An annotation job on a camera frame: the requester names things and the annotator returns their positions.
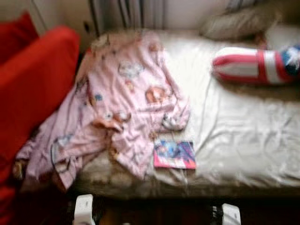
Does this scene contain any colourful comic book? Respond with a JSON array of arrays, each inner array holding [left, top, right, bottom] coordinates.
[[153, 139, 197, 170]]

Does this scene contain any bed with beige sheet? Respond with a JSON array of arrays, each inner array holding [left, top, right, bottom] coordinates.
[[70, 29, 300, 200]]

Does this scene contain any pink cartoon print blanket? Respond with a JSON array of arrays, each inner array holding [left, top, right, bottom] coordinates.
[[13, 30, 192, 193]]

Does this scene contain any red white striped bolster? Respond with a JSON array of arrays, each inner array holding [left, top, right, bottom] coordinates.
[[211, 45, 300, 86]]

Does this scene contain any white pillow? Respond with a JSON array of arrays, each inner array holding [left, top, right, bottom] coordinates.
[[267, 23, 300, 50]]

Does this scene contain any beige floral pillow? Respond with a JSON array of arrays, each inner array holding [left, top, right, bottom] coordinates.
[[202, 5, 282, 40]]

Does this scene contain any grey curtain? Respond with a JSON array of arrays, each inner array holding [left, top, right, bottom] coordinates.
[[91, 0, 165, 31]]

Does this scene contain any red fabric cushion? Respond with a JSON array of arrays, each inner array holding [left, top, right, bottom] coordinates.
[[0, 12, 39, 64], [0, 26, 80, 225]]

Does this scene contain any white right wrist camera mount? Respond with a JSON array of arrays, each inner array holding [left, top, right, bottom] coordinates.
[[221, 203, 241, 225]]

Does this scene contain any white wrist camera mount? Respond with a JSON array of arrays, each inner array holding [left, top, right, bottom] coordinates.
[[74, 194, 94, 225], [221, 203, 241, 225]]

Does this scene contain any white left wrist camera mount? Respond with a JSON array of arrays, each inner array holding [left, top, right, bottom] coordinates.
[[74, 194, 94, 225]]

